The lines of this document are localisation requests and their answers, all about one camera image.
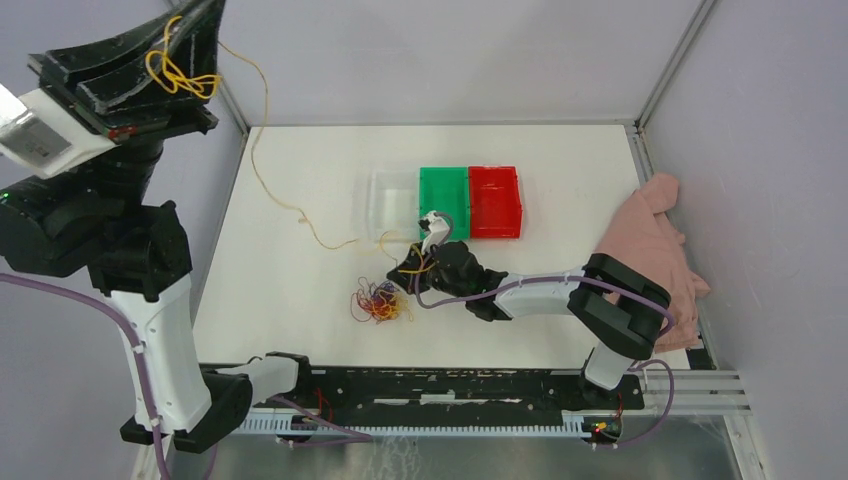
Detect red plastic bin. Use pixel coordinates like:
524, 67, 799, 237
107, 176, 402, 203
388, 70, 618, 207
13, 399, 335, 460
468, 166, 523, 239

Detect green plastic bin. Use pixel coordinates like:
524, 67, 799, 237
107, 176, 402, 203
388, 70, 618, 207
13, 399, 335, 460
419, 167, 471, 240

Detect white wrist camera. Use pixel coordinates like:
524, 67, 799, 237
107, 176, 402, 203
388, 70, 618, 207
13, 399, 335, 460
419, 211, 453, 254
1, 87, 116, 179

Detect clear plastic bin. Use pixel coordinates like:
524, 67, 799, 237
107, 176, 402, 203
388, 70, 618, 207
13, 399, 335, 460
365, 169, 420, 242

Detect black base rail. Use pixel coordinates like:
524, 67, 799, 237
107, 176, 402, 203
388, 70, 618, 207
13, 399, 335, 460
262, 366, 645, 428

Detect pink cloth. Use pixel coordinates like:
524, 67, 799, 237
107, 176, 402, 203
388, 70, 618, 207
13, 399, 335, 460
595, 173, 711, 353

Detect coloured cable bundle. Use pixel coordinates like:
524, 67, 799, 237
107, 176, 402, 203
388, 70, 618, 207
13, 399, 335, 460
349, 276, 415, 326

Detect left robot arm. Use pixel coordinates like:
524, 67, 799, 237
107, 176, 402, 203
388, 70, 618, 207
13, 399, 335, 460
1, 1, 315, 453

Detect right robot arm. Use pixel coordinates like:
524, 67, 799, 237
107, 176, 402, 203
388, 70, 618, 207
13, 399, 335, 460
386, 241, 676, 408

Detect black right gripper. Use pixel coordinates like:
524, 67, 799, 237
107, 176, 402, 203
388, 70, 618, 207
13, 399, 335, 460
387, 240, 469, 301

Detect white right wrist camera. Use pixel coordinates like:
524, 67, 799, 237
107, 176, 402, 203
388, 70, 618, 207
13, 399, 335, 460
419, 211, 453, 254

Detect yellow cable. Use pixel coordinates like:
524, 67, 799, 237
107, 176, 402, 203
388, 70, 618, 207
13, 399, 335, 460
145, 16, 425, 276

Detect white slotted cable duct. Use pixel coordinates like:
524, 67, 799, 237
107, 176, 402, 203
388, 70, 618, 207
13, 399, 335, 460
234, 412, 591, 439

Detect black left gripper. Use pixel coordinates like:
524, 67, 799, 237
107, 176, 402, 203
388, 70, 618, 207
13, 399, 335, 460
28, 0, 225, 218

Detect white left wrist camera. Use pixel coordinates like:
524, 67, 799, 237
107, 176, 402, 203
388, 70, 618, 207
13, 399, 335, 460
1, 87, 116, 179

